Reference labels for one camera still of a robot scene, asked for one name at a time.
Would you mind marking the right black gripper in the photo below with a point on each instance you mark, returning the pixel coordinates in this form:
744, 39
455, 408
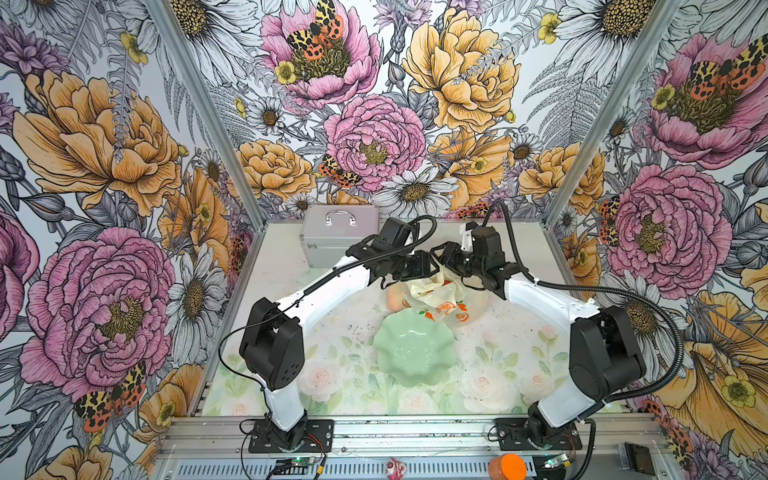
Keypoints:
448, 258

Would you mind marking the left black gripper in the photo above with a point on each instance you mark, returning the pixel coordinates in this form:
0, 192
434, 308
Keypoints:
422, 266

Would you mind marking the translucent cream plastic bag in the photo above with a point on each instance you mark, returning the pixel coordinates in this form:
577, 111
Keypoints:
442, 298

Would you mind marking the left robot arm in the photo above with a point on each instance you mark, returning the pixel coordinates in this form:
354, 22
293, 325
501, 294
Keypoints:
273, 341

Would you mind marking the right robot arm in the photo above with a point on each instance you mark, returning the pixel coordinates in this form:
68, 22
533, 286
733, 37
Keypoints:
604, 353

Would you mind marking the light green plate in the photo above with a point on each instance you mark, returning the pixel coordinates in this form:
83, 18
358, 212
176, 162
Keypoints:
414, 349

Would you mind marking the silver metal case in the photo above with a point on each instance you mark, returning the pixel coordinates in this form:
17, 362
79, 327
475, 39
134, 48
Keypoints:
329, 230

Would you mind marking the red white small object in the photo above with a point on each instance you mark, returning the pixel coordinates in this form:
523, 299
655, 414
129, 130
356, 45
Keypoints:
395, 469

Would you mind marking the orange round cap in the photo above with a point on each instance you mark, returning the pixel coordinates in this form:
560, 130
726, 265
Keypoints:
507, 467

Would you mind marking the green circuit board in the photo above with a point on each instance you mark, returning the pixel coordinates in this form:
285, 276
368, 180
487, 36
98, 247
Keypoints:
558, 461

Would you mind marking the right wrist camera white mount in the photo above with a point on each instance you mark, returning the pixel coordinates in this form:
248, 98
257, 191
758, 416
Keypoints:
466, 238

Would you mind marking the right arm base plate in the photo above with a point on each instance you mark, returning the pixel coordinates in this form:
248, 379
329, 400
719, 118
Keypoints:
532, 434

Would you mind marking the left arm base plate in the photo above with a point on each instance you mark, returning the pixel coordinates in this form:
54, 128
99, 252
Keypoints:
307, 436

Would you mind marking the aluminium front rail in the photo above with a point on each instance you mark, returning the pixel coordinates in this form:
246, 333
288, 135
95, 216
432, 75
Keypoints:
431, 446

